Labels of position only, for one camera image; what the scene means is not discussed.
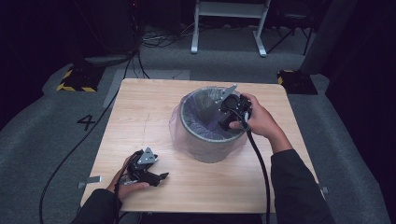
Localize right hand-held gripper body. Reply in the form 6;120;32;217
214;83;253;123

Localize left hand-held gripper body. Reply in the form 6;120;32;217
126;147;159;184

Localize green plastic bin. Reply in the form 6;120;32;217
179;86;248;163

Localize purple plastic bag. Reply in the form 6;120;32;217
168;85;250;164

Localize person's left hand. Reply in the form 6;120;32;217
106;154;150;203

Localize person's right hand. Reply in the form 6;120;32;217
229;92;284;142

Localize black yellow striped base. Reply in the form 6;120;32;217
56;65;106;93
276;69;318;96

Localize black tripod legs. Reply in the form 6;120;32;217
266;26;314;56

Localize grey upright pillar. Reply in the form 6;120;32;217
299;0;360;76

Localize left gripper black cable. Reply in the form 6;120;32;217
113;150;142;224

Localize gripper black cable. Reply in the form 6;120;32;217
113;150;142;224
244;111;272;224

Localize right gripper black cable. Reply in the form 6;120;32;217
244;111;272;224

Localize long black floor cable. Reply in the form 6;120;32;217
38;49;140;224

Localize white metal stand frame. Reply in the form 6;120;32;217
191;0;272;58

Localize bundle of floor cables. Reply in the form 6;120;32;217
139;29;194;49

